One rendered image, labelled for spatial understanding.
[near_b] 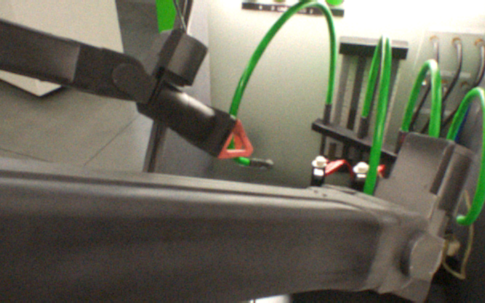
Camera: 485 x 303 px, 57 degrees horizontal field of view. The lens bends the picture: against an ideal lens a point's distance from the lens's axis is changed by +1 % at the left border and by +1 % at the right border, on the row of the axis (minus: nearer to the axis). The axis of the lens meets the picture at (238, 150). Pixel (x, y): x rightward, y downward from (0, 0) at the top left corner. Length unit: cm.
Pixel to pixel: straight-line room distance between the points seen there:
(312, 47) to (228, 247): 90
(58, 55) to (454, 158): 43
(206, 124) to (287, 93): 51
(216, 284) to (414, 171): 24
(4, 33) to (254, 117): 76
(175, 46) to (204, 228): 47
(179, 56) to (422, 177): 37
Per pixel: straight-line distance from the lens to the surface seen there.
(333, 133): 105
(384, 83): 71
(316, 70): 110
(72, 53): 56
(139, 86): 58
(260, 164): 82
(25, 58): 56
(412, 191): 39
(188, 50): 63
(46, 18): 354
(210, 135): 66
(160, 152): 90
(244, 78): 68
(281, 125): 118
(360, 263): 29
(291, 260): 24
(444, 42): 108
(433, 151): 40
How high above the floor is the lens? 166
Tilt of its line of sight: 36 degrees down
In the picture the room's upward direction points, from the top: straight up
